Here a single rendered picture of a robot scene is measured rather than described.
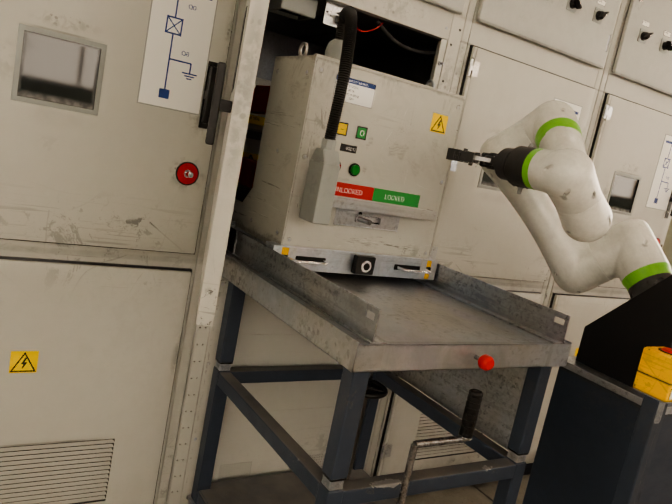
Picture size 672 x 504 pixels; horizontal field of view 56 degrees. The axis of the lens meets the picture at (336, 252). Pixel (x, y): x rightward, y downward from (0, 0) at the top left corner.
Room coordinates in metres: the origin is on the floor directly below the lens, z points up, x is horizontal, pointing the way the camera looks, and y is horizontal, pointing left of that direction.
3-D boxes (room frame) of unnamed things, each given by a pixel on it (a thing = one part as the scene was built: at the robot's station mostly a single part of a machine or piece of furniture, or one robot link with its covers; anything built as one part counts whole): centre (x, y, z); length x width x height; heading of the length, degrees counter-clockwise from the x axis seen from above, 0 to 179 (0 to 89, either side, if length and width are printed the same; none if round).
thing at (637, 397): (1.68, -0.92, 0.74); 0.43 x 0.32 x 0.02; 122
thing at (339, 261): (1.71, -0.06, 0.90); 0.54 x 0.05 x 0.06; 123
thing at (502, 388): (1.58, -0.15, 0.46); 0.64 x 0.58 x 0.66; 33
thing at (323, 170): (1.52, 0.07, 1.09); 0.08 x 0.05 x 0.17; 33
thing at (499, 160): (1.53, -0.34, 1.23); 0.09 x 0.08 x 0.07; 33
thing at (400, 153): (1.69, -0.07, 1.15); 0.48 x 0.01 x 0.48; 123
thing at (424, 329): (1.58, -0.15, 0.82); 0.68 x 0.62 x 0.06; 33
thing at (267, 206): (1.91, 0.07, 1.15); 0.51 x 0.50 x 0.48; 33
